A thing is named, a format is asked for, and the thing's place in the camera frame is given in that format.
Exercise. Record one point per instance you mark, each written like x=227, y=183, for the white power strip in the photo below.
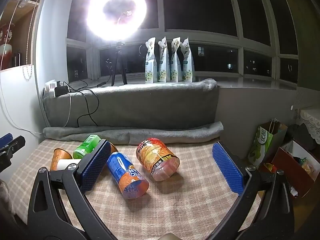
x=50, y=90

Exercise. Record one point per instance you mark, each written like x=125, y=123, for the rolled grey blanket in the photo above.
x=150, y=133

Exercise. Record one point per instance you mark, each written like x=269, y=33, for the beige checked cloth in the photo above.
x=187, y=205

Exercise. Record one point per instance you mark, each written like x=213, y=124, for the white cup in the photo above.
x=65, y=164

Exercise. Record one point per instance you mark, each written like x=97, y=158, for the green paper bag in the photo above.
x=262, y=145

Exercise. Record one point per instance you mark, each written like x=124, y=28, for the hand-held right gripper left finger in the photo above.
x=96, y=166

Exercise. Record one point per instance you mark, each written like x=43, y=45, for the red and white ornament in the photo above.
x=5, y=47

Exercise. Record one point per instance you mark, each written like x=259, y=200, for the brown paper cup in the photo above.
x=113, y=148
x=58, y=157

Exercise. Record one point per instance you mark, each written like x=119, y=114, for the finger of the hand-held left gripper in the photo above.
x=5, y=139
x=15, y=143

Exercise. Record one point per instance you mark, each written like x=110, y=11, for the window frame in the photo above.
x=240, y=42

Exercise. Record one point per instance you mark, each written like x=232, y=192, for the black power adapter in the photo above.
x=62, y=88

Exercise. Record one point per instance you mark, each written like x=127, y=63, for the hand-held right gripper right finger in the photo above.
x=227, y=168

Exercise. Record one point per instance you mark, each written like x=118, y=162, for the red cardboard box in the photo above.
x=282, y=165

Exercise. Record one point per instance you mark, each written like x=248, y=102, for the white lace cloth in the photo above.
x=310, y=120

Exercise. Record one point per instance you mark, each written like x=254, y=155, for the black tripod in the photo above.
x=117, y=55

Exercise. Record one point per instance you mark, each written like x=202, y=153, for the white green snack bag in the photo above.
x=151, y=65
x=163, y=65
x=187, y=65
x=175, y=65

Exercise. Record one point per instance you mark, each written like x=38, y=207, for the wooden shelf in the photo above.
x=25, y=30

